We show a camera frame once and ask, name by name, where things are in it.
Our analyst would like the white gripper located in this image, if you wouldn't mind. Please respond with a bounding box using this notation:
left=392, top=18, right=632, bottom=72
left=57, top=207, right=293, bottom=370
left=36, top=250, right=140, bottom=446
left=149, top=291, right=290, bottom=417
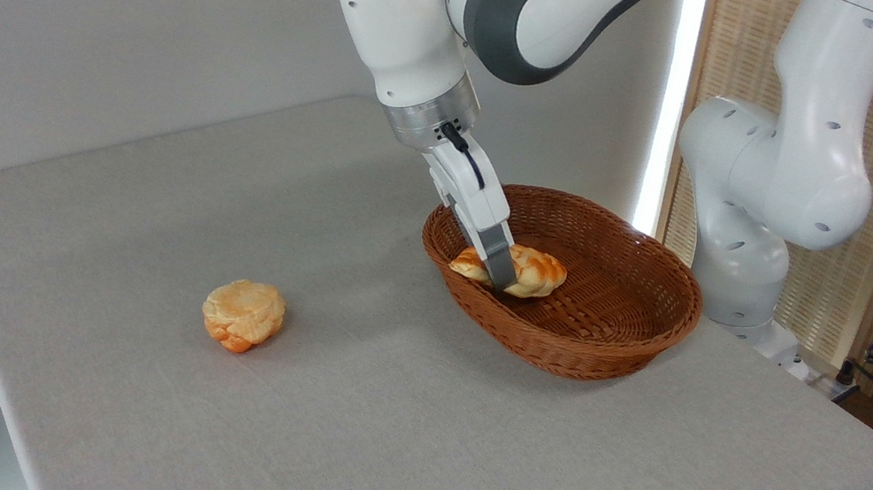
left=401, top=128, right=541, bottom=294

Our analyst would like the braided bread loaf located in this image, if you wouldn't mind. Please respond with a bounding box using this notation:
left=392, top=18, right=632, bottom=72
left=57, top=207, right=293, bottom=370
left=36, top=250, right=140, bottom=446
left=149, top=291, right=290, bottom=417
left=446, top=234, right=571, bottom=307

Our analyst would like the round bread bun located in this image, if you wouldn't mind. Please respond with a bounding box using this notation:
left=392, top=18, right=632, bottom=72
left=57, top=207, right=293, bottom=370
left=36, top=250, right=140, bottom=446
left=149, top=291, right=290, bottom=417
left=195, top=272, right=292, bottom=362

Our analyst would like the brown wicker basket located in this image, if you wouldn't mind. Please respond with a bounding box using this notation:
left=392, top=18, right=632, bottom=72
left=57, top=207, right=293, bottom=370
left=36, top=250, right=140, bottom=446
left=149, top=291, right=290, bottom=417
left=402, top=168, right=718, bottom=399

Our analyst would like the grey tablecloth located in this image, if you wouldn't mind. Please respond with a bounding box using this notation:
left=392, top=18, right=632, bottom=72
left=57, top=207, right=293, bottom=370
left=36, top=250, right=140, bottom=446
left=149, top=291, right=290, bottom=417
left=0, top=34, right=873, bottom=490

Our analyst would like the white power strip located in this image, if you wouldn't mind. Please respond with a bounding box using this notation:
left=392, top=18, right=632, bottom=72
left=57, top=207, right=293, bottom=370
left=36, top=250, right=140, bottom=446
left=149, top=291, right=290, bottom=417
left=788, top=351, right=865, bottom=406

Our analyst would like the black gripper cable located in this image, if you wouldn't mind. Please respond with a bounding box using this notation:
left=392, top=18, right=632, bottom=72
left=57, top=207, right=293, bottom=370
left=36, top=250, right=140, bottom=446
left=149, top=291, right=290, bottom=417
left=432, top=120, right=496, bottom=193

